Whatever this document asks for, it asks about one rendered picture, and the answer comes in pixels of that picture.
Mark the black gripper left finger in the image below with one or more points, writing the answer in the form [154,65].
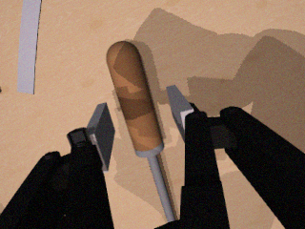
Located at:
[41,200]

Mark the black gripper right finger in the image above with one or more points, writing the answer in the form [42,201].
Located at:
[273,165]

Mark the wooden tool handle with metal rod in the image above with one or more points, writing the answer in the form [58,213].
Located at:
[132,90]

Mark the grey flat bar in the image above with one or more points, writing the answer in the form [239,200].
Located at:
[27,46]

